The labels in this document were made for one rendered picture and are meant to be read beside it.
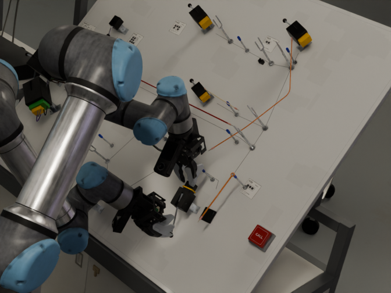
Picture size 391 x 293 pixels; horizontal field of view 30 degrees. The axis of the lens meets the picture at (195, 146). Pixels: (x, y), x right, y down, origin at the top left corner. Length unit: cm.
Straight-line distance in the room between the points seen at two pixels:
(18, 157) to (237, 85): 85
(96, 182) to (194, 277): 42
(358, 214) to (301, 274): 211
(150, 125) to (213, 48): 68
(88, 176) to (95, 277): 61
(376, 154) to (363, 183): 51
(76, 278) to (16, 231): 115
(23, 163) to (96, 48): 41
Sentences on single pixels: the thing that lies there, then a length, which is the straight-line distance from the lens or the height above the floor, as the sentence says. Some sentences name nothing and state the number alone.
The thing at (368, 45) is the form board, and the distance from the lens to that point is 226.
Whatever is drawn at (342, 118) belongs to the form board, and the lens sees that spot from 215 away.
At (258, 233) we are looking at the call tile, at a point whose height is 110.
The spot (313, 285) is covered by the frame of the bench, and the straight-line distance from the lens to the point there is 244.
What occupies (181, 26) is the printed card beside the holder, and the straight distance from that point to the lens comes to 254.
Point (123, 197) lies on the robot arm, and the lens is 197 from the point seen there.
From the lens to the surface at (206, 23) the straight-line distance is 240.
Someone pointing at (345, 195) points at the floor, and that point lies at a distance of 472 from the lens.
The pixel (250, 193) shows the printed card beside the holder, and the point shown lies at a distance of 214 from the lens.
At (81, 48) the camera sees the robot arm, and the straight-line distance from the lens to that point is 148.
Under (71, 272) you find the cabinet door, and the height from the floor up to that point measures 64.
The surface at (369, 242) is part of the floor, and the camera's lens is 432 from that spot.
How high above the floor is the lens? 220
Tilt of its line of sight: 27 degrees down
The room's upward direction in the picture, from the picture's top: 11 degrees clockwise
